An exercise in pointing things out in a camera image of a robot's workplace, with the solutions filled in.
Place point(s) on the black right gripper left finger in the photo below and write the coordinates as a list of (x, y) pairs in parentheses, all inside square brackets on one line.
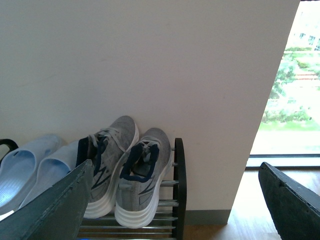
[(57, 213)]

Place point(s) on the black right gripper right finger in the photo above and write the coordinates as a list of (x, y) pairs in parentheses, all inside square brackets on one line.
[(294, 209)]

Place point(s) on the light blue slipper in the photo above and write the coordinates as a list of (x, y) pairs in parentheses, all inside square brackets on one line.
[(18, 170), (52, 169)]

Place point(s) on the grey knit sneaker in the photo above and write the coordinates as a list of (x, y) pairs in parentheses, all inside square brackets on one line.
[(107, 150), (138, 189)]

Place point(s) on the black metal shoe rack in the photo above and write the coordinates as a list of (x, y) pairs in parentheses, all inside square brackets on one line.
[(168, 222)]

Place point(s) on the dark window frame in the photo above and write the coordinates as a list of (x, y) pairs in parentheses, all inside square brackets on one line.
[(284, 160)]

